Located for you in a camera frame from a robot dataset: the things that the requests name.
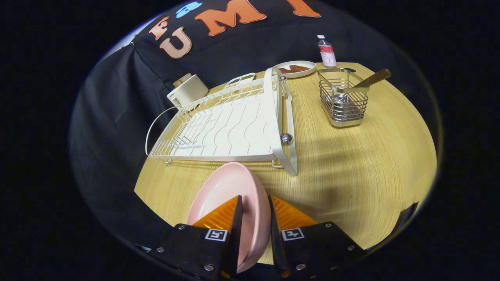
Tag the pink plate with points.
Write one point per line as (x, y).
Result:
(222, 187)

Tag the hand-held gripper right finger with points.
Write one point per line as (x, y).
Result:
(312, 249)

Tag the toast bread slice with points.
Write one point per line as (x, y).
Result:
(182, 80)

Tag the white plate with meat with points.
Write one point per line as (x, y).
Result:
(306, 65)

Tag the brown meat piece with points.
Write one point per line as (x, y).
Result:
(285, 71)
(300, 68)

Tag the clear bottle with red label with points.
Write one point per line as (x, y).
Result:
(327, 52)

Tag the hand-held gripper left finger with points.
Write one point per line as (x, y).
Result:
(195, 249)

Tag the white toaster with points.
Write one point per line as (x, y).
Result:
(189, 91)

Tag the white sectioned condiment dish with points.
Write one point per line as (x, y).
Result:
(240, 79)

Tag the black backdrop cloth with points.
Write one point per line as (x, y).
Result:
(117, 117)

